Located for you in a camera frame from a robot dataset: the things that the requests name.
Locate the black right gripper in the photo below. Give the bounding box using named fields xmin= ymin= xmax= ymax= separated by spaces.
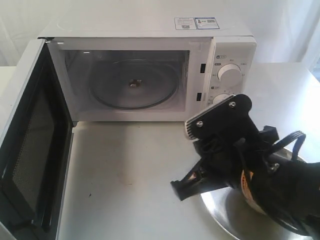
xmin=170 ymin=126 xmax=279 ymax=201

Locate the white microwave door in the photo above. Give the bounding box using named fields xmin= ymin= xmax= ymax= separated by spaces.
xmin=0 ymin=39 xmax=73 ymax=240

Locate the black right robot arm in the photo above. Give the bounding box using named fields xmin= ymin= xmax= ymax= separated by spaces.
xmin=171 ymin=126 xmax=320 ymax=240

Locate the lower white microwave knob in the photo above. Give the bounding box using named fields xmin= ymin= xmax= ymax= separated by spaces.
xmin=212 ymin=93 xmax=234 ymax=106

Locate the white microwave knob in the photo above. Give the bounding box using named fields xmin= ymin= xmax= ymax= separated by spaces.
xmin=217 ymin=63 xmax=242 ymax=82
xmin=212 ymin=93 xmax=234 ymax=106

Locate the upper white microwave knob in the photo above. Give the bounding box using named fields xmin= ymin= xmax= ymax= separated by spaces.
xmin=217 ymin=63 xmax=242 ymax=82

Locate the glass microwave turntable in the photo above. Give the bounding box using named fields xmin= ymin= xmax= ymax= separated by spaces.
xmin=89 ymin=59 xmax=179 ymax=110

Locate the white microwave oven body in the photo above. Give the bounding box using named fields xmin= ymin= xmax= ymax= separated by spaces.
xmin=40 ymin=12 xmax=257 ymax=122

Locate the round stainless steel tray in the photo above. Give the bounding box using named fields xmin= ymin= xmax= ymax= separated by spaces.
xmin=201 ymin=163 xmax=320 ymax=240

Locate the blue label sticker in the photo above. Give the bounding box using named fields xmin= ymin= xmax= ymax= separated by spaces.
xmin=194 ymin=17 xmax=220 ymax=30

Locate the white label sticker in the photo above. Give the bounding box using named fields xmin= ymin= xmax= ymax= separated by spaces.
xmin=174 ymin=17 xmax=197 ymax=31

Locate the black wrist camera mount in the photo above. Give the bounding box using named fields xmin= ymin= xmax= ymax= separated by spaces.
xmin=184 ymin=94 xmax=252 ymax=140

